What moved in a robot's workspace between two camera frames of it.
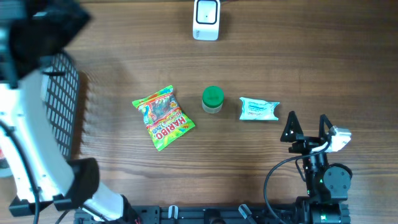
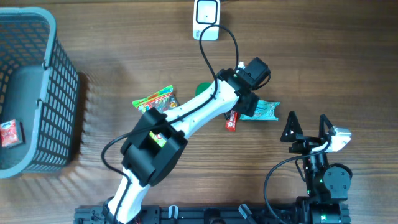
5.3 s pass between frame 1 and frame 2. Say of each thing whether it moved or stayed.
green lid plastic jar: moved
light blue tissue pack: stayed
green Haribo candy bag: stayed
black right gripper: stayed
